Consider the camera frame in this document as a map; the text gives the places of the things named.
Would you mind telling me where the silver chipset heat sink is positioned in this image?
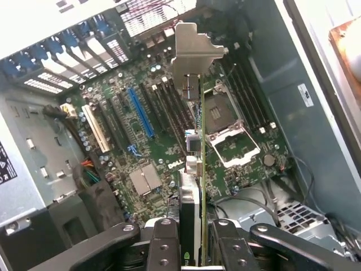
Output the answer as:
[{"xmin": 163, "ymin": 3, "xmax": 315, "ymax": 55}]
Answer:
[{"xmin": 129, "ymin": 163, "xmax": 164, "ymax": 196}]

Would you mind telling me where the metal disk bay cage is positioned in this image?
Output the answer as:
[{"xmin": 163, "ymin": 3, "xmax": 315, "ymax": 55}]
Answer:
[{"xmin": 236, "ymin": 203, "xmax": 342, "ymax": 249}]

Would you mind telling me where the black fan shroud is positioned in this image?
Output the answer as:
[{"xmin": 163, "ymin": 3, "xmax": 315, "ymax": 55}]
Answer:
[{"xmin": 47, "ymin": 180, "xmax": 127, "ymax": 246}]

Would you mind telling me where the green motherboard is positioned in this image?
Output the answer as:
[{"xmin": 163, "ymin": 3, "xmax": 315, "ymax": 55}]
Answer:
[{"xmin": 58, "ymin": 16, "xmax": 294, "ymax": 226}]

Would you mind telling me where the metal socket cover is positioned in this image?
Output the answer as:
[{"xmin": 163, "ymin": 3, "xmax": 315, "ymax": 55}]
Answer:
[{"xmin": 206, "ymin": 123, "xmax": 262, "ymax": 169}]

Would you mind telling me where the blue expansion slot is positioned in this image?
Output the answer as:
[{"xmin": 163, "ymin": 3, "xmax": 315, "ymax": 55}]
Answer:
[{"xmin": 126, "ymin": 87, "xmax": 156, "ymax": 141}]

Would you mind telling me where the white expansion slot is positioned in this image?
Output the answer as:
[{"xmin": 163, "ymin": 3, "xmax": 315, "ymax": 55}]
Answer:
[{"xmin": 81, "ymin": 103, "xmax": 111, "ymax": 154}]

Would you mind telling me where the CPU socket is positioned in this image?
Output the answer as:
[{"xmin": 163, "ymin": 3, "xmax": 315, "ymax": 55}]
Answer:
[{"xmin": 203, "ymin": 81, "xmax": 245, "ymax": 137}]

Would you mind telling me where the black open PC case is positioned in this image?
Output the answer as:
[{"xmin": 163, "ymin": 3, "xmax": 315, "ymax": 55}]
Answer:
[{"xmin": 0, "ymin": 0, "xmax": 361, "ymax": 271}]

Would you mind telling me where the grey power supply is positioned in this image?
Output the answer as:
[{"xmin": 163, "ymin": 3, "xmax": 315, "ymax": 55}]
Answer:
[{"xmin": 0, "ymin": 93, "xmax": 85, "ymax": 226}]

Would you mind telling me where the white power connector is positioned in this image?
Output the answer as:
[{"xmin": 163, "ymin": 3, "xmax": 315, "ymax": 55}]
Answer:
[{"xmin": 59, "ymin": 103, "xmax": 77, "ymax": 119}]

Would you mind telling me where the coloured power wire bundle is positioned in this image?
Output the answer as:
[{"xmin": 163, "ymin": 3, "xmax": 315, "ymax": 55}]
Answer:
[{"xmin": 70, "ymin": 158, "xmax": 102, "ymax": 195}]

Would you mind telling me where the black sleeved cable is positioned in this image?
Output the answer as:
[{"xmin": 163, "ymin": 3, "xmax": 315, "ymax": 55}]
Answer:
[{"xmin": 42, "ymin": 104, "xmax": 85, "ymax": 159}]

